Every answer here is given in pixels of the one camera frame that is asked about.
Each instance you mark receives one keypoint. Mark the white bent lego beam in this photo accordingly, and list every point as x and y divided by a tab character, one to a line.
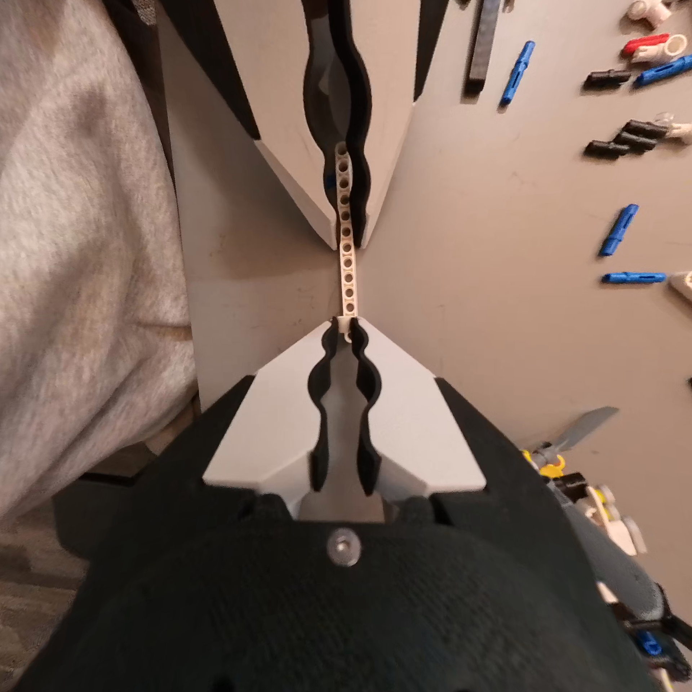
684	284

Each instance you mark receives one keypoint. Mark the loose small lego pieces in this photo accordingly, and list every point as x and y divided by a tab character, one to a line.
638	135

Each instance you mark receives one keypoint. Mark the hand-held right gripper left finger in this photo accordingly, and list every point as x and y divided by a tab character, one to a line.
259	432

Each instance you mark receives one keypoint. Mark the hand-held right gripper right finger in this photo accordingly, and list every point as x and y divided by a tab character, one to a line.
427	438

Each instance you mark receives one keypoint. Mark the small white lego connector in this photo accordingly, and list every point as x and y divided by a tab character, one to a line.
348	327

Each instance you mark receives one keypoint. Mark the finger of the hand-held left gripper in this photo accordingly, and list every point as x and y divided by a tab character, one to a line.
275	81
392	81

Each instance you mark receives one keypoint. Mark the lego helicopter model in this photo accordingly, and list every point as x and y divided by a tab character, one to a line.
605	511

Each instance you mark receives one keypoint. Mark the long blue lego pin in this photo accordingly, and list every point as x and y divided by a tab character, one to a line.
665	69
518	73
619	231
632	278

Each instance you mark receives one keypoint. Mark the long thin white lego beam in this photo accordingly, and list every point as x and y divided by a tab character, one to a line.
346	243

